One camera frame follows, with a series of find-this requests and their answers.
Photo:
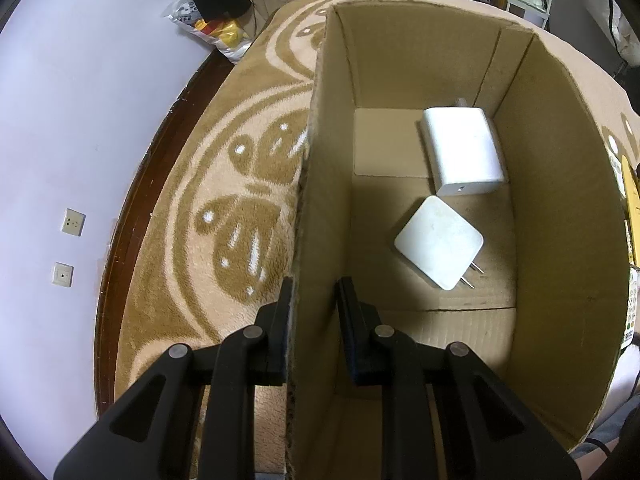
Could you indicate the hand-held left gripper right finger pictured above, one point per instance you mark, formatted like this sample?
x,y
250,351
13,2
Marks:
x,y
347,310

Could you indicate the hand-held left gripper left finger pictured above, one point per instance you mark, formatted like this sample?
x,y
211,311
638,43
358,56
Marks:
x,y
287,310

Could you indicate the brown cardboard box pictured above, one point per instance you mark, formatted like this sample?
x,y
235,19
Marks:
x,y
325,210

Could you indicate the white square charger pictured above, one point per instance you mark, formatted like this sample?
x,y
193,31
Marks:
x,y
437,240

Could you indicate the white rectangular charger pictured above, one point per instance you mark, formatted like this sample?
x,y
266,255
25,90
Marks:
x,y
462,150

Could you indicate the plastic bag with yellow toys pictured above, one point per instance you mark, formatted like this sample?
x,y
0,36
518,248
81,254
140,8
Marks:
x,y
220,35

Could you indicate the white remote control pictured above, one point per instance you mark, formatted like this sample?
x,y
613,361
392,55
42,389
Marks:
x,y
632,310

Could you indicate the yellow flat item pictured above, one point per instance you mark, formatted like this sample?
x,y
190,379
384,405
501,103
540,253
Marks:
x,y
632,200

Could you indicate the dark wooden bed frame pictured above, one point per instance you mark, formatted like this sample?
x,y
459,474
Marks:
x,y
130,225

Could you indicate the beige wall socket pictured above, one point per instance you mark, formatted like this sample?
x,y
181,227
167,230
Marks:
x,y
73,222
63,274

